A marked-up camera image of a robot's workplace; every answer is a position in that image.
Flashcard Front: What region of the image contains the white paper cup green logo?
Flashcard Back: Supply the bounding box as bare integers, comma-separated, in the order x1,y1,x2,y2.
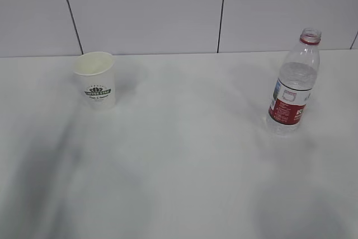
73,51,116,110

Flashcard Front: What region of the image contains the clear water bottle red label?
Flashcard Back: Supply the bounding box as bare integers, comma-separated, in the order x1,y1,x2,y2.
266,28,322,135

